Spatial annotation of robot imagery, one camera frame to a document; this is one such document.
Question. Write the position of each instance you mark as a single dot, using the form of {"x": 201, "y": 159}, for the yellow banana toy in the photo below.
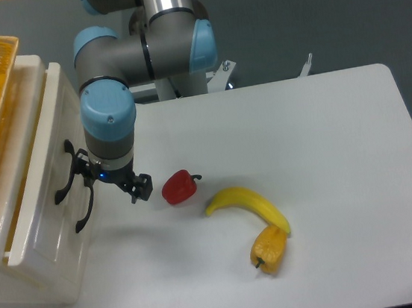
{"x": 248, "y": 199}

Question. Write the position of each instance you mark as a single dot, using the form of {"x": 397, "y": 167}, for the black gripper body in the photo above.
{"x": 122, "y": 178}

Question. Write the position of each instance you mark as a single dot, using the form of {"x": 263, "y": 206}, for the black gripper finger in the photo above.
{"x": 139, "y": 187}
{"x": 82, "y": 167}

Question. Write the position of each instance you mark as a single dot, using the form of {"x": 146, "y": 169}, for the white clamp bracket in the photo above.
{"x": 305, "y": 71}

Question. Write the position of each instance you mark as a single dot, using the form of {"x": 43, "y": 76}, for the red bell pepper toy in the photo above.
{"x": 180, "y": 187}

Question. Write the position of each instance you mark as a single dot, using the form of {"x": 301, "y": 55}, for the black drawer handle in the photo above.
{"x": 62, "y": 193}
{"x": 81, "y": 224}

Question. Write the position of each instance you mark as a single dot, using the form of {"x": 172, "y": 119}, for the orange bell pepper toy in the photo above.
{"x": 268, "y": 249}

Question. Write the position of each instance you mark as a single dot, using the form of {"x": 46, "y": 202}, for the black top drawer handle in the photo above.
{"x": 62, "y": 193}

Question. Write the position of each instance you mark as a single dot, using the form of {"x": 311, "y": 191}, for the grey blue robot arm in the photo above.
{"x": 174, "y": 41}

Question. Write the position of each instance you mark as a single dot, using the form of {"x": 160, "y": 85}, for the black lower drawer handle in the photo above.
{"x": 81, "y": 224}

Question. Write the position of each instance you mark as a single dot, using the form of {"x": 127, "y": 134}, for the white lower drawer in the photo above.
{"x": 56, "y": 240}

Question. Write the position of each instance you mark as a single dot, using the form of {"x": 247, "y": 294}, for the white drawer cabinet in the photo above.
{"x": 17, "y": 140}

